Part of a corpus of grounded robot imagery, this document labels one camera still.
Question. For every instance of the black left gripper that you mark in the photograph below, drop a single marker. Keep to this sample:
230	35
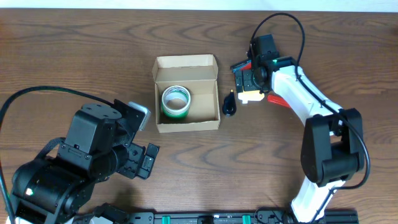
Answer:
137	158

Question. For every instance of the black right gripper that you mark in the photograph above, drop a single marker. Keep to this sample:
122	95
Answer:
245	78

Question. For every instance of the yellow sticky note pad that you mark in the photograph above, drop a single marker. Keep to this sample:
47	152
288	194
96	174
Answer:
247	96

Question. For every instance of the red utility knife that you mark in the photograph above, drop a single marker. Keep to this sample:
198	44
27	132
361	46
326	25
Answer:
277	100

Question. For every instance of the cardboard box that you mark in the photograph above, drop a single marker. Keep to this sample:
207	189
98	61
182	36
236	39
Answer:
198	74

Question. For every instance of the white tape roll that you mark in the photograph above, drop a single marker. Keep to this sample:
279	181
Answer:
176	88

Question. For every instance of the green tape roll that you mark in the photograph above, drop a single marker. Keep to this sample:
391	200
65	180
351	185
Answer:
176	105

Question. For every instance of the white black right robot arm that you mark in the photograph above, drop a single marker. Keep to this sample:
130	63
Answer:
332	149

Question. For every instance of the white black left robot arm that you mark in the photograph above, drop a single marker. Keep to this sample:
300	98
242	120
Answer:
60	179

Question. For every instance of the red marker pen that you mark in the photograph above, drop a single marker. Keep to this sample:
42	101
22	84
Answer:
247	66

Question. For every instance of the dark blue marker pen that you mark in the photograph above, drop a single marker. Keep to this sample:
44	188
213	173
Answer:
239	65

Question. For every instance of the small black glue bottle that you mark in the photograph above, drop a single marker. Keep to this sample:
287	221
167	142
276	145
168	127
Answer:
229	104

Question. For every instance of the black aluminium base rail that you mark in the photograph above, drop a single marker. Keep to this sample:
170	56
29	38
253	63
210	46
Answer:
107	213

